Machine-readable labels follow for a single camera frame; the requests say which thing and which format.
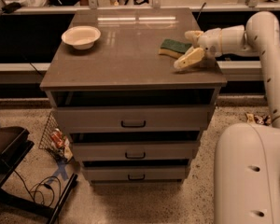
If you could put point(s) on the red snack packet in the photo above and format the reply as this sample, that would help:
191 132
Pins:
57 138

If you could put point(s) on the white paper bowl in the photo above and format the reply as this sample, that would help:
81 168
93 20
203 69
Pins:
81 37

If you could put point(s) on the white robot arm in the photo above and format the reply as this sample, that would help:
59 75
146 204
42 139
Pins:
247 156

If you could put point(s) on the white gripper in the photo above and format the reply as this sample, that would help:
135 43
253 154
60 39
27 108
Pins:
210 42

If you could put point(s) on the wire mesh basket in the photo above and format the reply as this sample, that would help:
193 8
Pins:
63 154

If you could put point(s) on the top grey drawer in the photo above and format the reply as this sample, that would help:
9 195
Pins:
132 119

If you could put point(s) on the snack wrappers on floor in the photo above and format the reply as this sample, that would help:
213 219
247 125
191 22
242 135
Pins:
258 119

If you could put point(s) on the green and yellow sponge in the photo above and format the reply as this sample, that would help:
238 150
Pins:
173 48

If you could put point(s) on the grey drawer cabinet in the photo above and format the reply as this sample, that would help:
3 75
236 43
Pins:
124 68

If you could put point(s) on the black cart stand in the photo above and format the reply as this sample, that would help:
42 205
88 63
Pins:
14 146

